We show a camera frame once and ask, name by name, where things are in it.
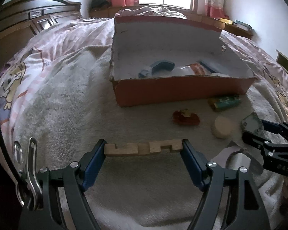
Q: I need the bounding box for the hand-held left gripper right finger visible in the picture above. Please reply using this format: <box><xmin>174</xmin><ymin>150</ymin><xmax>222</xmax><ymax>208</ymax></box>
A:
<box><xmin>181</xmin><ymin>138</ymin><xmax>271</xmax><ymax>230</ymax></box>

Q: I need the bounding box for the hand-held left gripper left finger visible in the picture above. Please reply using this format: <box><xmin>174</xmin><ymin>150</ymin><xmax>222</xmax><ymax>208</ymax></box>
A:
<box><xmin>37</xmin><ymin>139</ymin><xmax>108</xmax><ymax>230</ymax></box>

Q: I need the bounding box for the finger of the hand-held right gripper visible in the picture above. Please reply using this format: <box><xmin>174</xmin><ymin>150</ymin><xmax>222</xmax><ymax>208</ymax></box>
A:
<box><xmin>260</xmin><ymin>118</ymin><xmax>288</xmax><ymax>145</ymax></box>
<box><xmin>242</xmin><ymin>129</ymin><xmax>270</xmax><ymax>152</ymax></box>

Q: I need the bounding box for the white paper tape roll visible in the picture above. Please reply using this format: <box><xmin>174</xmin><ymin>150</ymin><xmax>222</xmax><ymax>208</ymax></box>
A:
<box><xmin>210</xmin><ymin>140</ymin><xmax>263</xmax><ymax>175</ymax></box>

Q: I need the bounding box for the round cork disc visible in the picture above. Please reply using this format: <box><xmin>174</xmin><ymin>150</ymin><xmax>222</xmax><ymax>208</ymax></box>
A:
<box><xmin>211</xmin><ymin>116</ymin><xmax>237</xmax><ymax>139</ymax></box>

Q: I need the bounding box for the notched wooden block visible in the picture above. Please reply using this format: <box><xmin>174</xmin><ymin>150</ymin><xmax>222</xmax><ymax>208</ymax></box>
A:
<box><xmin>104</xmin><ymin>139</ymin><xmax>183</xmax><ymax>156</ymax></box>

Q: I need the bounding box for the small red ornament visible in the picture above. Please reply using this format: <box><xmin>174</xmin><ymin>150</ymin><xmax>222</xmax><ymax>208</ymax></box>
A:
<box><xmin>172</xmin><ymin>109</ymin><xmax>200</xmax><ymax>126</ymax></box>

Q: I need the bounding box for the green packet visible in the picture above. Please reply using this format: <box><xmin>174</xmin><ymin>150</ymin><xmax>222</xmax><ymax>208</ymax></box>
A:
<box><xmin>208</xmin><ymin>94</ymin><xmax>241</xmax><ymax>112</ymax></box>

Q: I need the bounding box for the red cardboard box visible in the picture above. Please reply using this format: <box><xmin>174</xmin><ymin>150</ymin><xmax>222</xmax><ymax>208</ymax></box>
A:
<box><xmin>110</xmin><ymin>14</ymin><xmax>258</xmax><ymax>108</ymax></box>

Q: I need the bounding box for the grey-blue oval plastic gadget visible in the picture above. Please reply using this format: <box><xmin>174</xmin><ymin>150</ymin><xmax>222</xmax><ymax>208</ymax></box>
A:
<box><xmin>199</xmin><ymin>61</ymin><xmax>225</xmax><ymax>75</ymax></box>

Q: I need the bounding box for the white plastic bottle orange label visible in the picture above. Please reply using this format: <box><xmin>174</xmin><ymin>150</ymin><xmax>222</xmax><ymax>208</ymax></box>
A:
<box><xmin>173</xmin><ymin>62</ymin><xmax>213</xmax><ymax>77</ymax></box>

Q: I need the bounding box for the blue curved plastic handle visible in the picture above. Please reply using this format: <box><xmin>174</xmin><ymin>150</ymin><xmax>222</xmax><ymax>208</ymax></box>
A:
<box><xmin>138</xmin><ymin>60</ymin><xmax>175</xmax><ymax>78</ymax></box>

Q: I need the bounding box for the grey fleece blanket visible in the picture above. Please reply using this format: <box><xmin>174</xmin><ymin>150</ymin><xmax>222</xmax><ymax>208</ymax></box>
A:
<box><xmin>11</xmin><ymin>44</ymin><xmax>288</xmax><ymax>230</ymax></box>

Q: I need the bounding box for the metal clip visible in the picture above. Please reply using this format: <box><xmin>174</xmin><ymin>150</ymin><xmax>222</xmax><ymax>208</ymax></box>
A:
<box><xmin>13</xmin><ymin>137</ymin><xmax>44</xmax><ymax>210</ymax></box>

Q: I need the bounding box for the green wooden shelf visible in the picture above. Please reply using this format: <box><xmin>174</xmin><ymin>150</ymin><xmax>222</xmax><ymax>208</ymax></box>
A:
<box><xmin>276</xmin><ymin>50</ymin><xmax>288</xmax><ymax>79</ymax></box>

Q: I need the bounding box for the teal book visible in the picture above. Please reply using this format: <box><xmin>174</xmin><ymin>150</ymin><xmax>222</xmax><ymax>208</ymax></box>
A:
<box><xmin>235</xmin><ymin>20</ymin><xmax>252</xmax><ymax>30</ymax></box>

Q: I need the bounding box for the pink printed quilt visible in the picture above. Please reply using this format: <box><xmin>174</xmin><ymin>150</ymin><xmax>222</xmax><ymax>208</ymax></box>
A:
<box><xmin>0</xmin><ymin>17</ymin><xmax>288</xmax><ymax>149</ymax></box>

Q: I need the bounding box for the crumpled pink bedding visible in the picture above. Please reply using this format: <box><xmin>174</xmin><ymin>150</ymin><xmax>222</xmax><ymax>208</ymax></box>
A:
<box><xmin>118</xmin><ymin>6</ymin><xmax>188</xmax><ymax>20</ymax></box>

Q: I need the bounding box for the dark wooden headboard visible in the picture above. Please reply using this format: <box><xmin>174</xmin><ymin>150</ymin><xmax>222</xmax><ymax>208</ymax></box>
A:
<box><xmin>0</xmin><ymin>0</ymin><xmax>83</xmax><ymax>72</ymax></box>

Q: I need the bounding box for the black bag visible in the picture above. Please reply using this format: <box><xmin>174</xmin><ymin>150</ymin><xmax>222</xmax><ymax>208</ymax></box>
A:
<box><xmin>90</xmin><ymin>0</ymin><xmax>111</xmax><ymax>9</ymax></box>

